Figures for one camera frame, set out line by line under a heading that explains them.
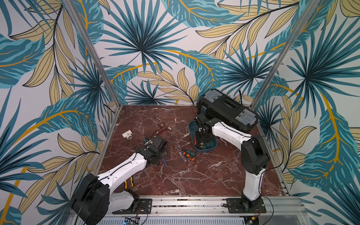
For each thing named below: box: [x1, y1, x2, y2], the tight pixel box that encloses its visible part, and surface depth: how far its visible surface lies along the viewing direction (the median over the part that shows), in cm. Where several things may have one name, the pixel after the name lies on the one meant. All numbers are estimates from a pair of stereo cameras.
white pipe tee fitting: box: [121, 129, 133, 140], surface depth 100 cm
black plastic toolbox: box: [196, 89, 260, 134], surface depth 98 cm
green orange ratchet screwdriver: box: [173, 144, 196, 161], surface depth 92 cm
